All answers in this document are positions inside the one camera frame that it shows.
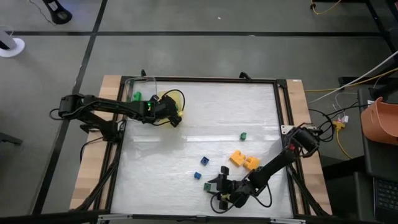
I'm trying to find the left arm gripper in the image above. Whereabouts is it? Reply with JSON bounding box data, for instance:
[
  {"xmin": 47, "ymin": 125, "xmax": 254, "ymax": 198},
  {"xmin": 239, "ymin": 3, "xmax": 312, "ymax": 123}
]
[{"xmin": 150, "ymin": 93, "xmax": 183, "ymax": 128}]

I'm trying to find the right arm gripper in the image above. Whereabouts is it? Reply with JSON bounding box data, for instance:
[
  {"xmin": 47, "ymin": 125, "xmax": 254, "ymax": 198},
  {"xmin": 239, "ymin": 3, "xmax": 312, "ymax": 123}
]
[{"xmin": 207, "ymin": 166, "xmax": 251, "ymax": 210}]

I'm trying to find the yellow two-stud block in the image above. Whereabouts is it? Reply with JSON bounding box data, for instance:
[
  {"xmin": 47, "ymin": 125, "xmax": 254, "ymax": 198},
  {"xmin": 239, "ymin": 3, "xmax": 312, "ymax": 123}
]
[
  {"xmin": 243, "ymin": 156, "xmax": 261, "ymax": 171},
  {"xmin": 229, "ymin": 150, "xmax": 246, "ymax": 167}
]

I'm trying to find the yellow translucent container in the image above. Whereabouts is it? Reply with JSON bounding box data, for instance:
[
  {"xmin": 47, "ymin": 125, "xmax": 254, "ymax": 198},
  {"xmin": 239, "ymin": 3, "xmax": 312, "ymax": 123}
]
[{"xmin": 156, "ymin": 89, "xmax": 185, "ymax": 128}]

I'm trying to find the clear plastic container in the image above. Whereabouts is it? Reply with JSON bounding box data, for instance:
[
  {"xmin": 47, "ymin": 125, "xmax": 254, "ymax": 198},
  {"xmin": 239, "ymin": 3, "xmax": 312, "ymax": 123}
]
[{"xmin": 124, "ymin": 76, "xmax": 157, "ymax": 122}]

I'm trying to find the light grey mounting plate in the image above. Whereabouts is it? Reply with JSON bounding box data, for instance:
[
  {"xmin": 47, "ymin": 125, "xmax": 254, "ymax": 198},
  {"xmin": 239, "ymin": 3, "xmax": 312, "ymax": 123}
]
[{"xmin": 280, "ymin": 124, "xmax": 295, "ymax": 136}]

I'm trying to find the black stand foot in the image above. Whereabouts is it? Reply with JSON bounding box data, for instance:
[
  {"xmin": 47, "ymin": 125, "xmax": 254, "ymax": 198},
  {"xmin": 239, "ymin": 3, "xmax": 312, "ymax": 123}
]
[{"xmin": 41, "ymin": 0, "xmax": 73, "ymax": 26}]

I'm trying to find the black side cart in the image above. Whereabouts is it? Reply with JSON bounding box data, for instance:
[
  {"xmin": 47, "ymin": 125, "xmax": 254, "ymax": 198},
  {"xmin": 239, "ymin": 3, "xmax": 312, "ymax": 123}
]
[{"xmin": 356, "ymin": 83, "xmax": 398, "ymax": 224}]

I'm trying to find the white round stand base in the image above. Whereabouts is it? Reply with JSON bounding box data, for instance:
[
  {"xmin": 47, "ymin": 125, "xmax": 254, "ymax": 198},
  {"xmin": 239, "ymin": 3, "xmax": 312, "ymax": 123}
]
[{"xmin": 0, "ymin": 29, "xmax": 26, "ymax": 59}]

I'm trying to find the black keyboard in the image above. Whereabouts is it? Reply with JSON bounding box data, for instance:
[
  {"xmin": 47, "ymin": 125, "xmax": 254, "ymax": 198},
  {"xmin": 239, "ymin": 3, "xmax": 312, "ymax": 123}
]
[{"xmin": 373, "ymin": 177, "xmax": 398, "ymax": 223}]

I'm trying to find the orange plastic basket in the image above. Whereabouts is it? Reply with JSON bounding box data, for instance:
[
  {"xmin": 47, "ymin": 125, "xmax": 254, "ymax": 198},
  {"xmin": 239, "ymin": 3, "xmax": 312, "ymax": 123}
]
[{"xmin": 360, "ymin": 96, "xmax": 398, "ymax": 146}]

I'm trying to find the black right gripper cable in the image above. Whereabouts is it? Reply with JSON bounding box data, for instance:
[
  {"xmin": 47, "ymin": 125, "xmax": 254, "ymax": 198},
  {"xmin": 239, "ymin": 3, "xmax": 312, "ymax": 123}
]
[{"xmin": 210, "ymin": 183, "xmax": 274, "ymax": 215}]

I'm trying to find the black table frame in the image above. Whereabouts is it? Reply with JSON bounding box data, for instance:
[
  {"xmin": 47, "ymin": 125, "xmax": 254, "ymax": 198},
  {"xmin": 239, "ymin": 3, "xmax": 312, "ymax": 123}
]
[{"xmin": 73, "ymin": 74, "xmax": 332, "ymax": 223}]

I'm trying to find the short yellow cable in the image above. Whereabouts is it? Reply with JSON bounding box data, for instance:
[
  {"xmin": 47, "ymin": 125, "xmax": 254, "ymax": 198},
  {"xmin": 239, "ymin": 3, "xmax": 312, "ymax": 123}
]
[{"xmin": 335, "ymin": 128, "xmax": 354, "ymax": 160}]

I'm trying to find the long yellow cable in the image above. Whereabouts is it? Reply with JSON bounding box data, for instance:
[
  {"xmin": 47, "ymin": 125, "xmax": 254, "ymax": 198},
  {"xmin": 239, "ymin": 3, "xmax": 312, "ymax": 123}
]
[{"xmin": 303, "ymin": 67, "xmax": 398, "ymax": 93}]

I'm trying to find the thick white cable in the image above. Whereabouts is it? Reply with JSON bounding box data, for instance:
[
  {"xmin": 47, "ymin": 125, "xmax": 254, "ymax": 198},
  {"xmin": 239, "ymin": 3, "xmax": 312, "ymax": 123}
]
[{"xmin": 307, "ymin": 49, "xmax": 398, "ymax": 105}]

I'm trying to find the coiled yellow floor cable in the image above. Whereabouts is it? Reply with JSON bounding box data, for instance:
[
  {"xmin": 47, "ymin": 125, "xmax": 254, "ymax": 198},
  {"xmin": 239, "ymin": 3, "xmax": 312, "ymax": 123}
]
[{"xmin": 310, "ymin": 0, "xmax": 343, "ymax": 16}]

